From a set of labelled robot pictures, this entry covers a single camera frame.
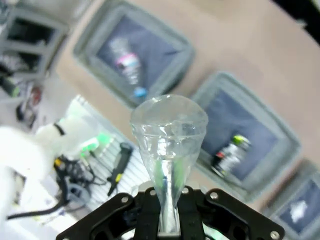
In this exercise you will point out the grey fabric basket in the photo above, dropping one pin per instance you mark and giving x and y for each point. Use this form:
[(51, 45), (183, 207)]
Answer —
[(172, 37), (287, 185), (275, 130)]

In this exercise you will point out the black handheld device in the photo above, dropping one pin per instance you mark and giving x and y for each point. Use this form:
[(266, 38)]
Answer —
[(121, 162)]

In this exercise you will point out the crushed black drink can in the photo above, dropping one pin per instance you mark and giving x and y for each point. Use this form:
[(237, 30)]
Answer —
[(231, 156)]

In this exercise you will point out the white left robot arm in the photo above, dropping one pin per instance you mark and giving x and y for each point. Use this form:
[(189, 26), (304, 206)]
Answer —
[(15, 150)]

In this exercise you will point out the white paper ball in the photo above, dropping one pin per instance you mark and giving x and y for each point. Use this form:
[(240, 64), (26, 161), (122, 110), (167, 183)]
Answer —
[(298, 211)]

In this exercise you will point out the crushed clear plastic container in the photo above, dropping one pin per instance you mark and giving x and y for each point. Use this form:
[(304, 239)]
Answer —
[(170, 120)]

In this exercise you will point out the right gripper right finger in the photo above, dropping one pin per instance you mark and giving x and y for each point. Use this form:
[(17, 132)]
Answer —
[(225, 215)]

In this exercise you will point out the grey shelf unit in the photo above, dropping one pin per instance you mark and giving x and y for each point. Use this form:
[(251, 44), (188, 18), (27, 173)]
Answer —
[(32, 32)]

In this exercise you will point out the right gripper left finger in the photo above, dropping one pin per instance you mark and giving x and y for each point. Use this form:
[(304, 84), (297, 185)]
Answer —
[(120, 215)]

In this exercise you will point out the clear bottle blue cap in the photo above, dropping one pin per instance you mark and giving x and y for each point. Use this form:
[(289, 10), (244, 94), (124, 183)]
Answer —
[(127, 62)]

